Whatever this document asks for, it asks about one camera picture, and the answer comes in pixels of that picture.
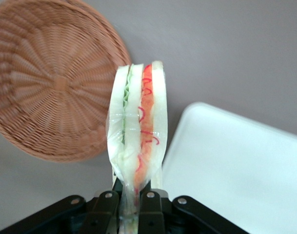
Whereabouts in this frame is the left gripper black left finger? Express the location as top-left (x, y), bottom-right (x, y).
top-left (72, 177), bottom-right (125, 234)

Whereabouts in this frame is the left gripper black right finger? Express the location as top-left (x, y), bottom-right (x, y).
top-left (138, 184), bottom-right (169, 234)

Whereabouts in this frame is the triangle sandwich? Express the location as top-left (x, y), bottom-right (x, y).
top-left (105, 60), bottom-right (169, 234)

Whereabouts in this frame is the cream plastic tray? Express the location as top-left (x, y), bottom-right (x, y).
top-left (161, 101), bottom-right (297, 234)

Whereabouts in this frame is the round brown wicker basket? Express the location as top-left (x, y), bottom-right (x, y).
top-left (0, 0), bottom-right (132, 163)

